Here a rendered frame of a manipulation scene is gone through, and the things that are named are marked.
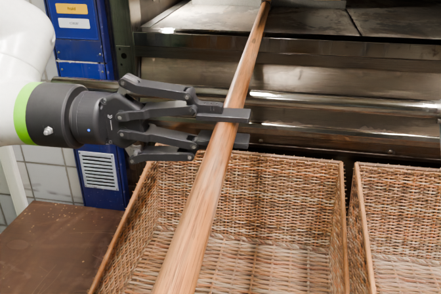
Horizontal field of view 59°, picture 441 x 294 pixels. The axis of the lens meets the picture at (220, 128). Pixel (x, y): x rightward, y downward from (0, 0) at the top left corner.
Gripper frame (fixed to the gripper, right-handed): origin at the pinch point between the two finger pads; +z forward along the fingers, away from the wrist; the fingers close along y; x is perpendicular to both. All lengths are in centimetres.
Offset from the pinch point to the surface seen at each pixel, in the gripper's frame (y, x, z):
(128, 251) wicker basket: 51, -25, -29
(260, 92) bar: 1.8, -18.0, 3.8
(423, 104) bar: 2.0, -17.2, 30.7
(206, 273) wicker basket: 60, -29, -9
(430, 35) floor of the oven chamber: 1, -63, 45
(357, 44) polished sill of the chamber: 2, -54, 26
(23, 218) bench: 61, -43, -73
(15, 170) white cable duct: 51, -55, -81
